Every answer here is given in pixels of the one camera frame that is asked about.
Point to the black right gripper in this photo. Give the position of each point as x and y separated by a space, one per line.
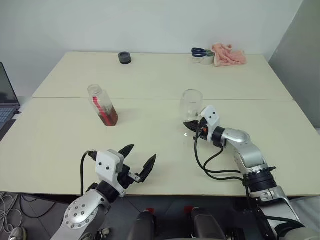
204 132

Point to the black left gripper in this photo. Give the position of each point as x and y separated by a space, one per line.
125 175

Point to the clear wine glass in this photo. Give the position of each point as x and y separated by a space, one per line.
192 102

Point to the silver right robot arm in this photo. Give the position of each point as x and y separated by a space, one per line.
250 155

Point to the plastic bottle with brown liquid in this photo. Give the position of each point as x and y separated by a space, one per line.
107 112

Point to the small red tab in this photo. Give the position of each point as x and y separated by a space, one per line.
149 209
188 208

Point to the white tape roll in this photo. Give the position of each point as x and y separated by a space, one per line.
206 61

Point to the dark rounded shape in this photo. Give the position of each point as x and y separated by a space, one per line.
206 223
142 226

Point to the small green roll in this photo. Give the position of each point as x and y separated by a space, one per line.
209 53

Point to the pink crumpled cloth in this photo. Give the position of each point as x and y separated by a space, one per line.
230 58

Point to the black round container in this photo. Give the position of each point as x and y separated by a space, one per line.
125 58

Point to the grey shoe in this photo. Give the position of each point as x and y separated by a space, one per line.
17 233

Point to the grey laptop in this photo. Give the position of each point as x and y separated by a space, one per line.
7 87

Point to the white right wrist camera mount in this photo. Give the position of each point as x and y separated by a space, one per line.
211 116

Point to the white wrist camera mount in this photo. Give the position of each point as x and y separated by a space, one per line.
211 116
106 166

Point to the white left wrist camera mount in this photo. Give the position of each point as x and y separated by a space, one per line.
106 166

